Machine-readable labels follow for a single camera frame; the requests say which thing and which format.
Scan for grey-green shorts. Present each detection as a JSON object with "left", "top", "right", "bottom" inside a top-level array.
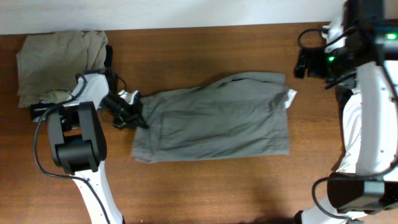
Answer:
[{"left": 131, "top": 72, "right": 297, "bottom": 164}]

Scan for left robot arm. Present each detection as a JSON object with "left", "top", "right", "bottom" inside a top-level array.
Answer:
[{"left": 45, "top": 73, "right": 147, "bottom": 224}]

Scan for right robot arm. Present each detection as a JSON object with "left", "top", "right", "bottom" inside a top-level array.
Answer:
[{"left": 293, "top": 0, "right": 397, "bottom": 223}]

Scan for dark garment under white shirt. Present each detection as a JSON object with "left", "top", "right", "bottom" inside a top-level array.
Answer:
[{"left": 335, "top": 86, "right": 353, "bottom": 114}]

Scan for white shirt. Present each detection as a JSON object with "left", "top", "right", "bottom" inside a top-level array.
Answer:
[{"left": 326, "top": 16, "right": 397, "bottom": 181}]

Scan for folded black garment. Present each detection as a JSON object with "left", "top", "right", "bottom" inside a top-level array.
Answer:
[{"left": 29, "top": 44, "right": 113, "bottom": 122}]

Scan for folded beige garment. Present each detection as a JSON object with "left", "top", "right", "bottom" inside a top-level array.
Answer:
[{"left": 16, "top": 31, "right": 108, "bottom": 108}]

